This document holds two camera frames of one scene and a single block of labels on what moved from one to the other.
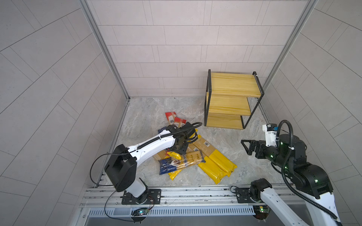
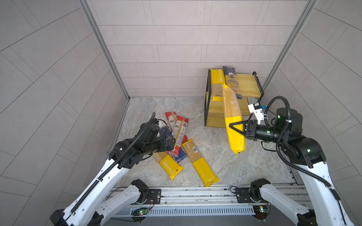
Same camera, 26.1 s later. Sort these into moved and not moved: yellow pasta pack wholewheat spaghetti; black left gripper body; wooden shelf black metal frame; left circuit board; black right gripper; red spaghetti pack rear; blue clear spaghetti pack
Moved: black left gripper body; black right gripper; yellow pasta pack wholewheat spaghetti; blue clear spaghetti pack
Not moved: left circuit board; red spaghetti pack rear; wooden shelf black metal frame
